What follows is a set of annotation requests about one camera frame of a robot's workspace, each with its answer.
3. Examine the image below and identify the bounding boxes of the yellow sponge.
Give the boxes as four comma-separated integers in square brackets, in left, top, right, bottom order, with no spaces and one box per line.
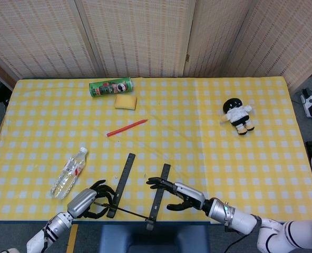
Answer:
[114,95,138,110]

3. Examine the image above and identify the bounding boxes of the black folding stand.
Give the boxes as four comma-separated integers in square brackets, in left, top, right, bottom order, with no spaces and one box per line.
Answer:
[94,153,171,231]

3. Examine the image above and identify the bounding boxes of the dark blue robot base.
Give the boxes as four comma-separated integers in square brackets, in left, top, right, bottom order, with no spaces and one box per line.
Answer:
[97,223,211,253]

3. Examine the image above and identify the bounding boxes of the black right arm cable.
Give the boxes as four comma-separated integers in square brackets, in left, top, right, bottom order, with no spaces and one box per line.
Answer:
[224,230,253,253]

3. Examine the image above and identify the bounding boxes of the clear plastic water bottle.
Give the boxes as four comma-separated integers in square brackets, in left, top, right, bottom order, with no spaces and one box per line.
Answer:
[50,147,89,200]

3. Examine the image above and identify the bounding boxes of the yellow checked tablecloth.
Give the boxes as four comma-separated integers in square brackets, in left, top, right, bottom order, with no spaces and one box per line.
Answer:
[0,76,312,223]

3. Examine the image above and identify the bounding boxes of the green Pringles can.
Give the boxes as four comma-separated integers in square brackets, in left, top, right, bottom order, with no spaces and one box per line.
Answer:
[89,76,134,98]

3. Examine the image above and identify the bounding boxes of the woven folding screen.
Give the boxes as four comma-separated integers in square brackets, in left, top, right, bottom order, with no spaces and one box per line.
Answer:
[0,0,312,90]

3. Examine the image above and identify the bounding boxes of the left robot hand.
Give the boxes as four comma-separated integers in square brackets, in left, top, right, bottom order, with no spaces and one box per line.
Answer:
[67,180,120,220]

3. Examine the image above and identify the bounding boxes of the white power strip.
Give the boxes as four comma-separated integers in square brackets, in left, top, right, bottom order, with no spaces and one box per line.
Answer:
[300,89,312,119]

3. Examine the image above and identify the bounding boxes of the black and white plush doll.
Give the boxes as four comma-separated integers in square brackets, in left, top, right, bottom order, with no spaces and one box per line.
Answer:
[219,98,256,136]

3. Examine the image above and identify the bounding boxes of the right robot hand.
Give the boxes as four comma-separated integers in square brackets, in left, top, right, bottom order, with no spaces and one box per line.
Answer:
[145,177,206,211]

